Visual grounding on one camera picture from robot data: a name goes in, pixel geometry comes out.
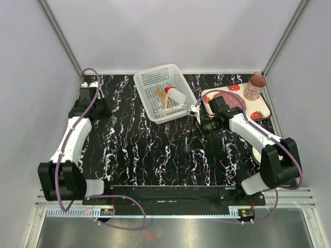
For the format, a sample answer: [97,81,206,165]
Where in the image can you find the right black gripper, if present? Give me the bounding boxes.
[187,115,224,151]

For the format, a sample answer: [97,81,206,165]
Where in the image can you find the bundle of plastic pipettes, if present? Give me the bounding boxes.
[156,104,187,116]

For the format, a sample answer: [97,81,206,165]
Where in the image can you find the wash bottle red cap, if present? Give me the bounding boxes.
[164,87,186,104]

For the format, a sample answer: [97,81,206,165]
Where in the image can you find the wooden test tube clamp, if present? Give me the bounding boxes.
[164,94,168,110]

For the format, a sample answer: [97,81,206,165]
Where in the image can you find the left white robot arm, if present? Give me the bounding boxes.
[37,82,112,205]

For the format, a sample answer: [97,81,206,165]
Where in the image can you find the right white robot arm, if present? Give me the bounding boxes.
[188,97,303,205]

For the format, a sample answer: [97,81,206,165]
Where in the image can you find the white plastic perforated basket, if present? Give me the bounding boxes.
[133,64,197,125]

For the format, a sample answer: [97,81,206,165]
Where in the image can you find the pink dotted plate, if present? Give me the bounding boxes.
[212,91,247,109]

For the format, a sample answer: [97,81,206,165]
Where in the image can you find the white bowl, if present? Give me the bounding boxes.
[252,147,261,165]

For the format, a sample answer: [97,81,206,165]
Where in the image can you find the strawberry pattern tray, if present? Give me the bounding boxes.
[202,83,272,121]

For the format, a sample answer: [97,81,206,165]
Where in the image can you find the pink patterned mug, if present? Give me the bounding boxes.
[244,72,267,101]

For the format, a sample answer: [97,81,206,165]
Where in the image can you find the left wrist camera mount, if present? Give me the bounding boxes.
[80,81,99,88]

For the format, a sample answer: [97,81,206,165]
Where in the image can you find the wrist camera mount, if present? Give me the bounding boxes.
[80,81,99,88]
[187,105,200,117]

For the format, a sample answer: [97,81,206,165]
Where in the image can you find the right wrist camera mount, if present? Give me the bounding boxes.
[187,105,200,117]

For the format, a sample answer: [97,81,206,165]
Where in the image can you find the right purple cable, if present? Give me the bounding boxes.
[195,91,303,224]

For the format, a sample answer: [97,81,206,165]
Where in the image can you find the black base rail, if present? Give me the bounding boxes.
[82,184,266,216]

